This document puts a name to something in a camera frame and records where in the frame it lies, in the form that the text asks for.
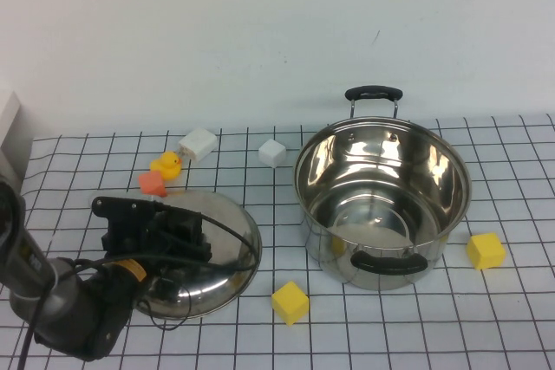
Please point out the orange foam cube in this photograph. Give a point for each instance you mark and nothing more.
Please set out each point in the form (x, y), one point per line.
(152, 183)

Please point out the white power adapter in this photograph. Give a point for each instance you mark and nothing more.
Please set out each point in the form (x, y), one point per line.
(198, 142)

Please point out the white grey side panel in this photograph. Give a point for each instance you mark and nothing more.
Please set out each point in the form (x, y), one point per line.
(11, 136)

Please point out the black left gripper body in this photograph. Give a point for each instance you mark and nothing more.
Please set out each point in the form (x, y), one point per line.
(167, 244)

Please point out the stainless steel lid black knob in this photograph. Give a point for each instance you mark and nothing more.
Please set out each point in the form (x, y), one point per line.
(230, 231)

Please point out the yellow foam cube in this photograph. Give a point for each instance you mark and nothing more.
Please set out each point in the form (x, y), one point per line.
(289, 304)
(485, 252)

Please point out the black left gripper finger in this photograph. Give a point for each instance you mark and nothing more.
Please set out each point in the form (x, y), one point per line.
(201, 251)
(188, 222)

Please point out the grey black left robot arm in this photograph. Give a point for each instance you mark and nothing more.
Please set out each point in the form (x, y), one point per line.
(26, 248)

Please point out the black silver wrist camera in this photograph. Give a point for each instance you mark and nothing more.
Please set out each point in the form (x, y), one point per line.
(126, 212)

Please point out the yellow rubber duck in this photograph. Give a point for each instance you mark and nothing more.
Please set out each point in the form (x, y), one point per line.
(167, 167)

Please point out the white foam cube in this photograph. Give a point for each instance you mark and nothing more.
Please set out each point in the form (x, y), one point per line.
(272, 153)

